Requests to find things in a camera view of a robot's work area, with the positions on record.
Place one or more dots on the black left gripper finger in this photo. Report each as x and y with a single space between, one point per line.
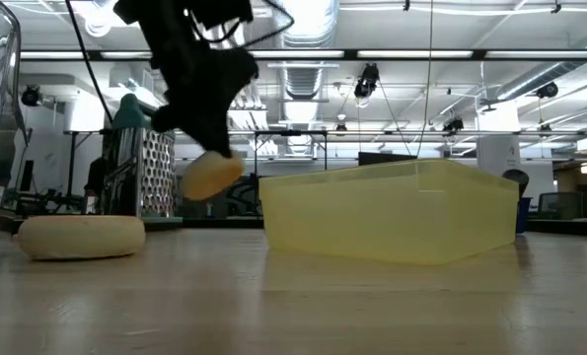
167 118
216 133

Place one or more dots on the cream round bun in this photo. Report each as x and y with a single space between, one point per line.
209 176
81 237

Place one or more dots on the yellow translucent plastic bin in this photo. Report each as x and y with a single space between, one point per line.
396 212

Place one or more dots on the dark background cabinet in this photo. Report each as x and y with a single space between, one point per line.
194 211

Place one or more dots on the person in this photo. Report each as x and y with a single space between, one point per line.
96 177

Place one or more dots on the black upright pole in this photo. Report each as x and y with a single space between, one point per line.
72 167

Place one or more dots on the black ceiling spotlight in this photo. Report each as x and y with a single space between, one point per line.
548 90
453 124
367 81
30 96

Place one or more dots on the small black monitor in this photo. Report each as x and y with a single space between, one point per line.
27 175

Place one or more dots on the wide black monitor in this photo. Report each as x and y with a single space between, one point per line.
387 159

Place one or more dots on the white square column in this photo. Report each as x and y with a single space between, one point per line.
497 153

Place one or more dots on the black round chair back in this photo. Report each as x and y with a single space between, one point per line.
516 177

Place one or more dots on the blue plastic bin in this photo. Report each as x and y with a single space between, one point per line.
523 214

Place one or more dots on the grey mesh chair back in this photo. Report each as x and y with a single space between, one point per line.
562 204

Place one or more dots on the dark background table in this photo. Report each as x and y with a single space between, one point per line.
569 227

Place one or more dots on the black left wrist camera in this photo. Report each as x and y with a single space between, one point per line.
224 12

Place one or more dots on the wide silver ventilation duct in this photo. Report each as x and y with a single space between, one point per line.
308 20

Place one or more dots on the black frame bar with lights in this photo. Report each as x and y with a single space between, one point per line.
349 54

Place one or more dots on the narrow silver ventilation duct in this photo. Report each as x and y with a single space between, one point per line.
530 81

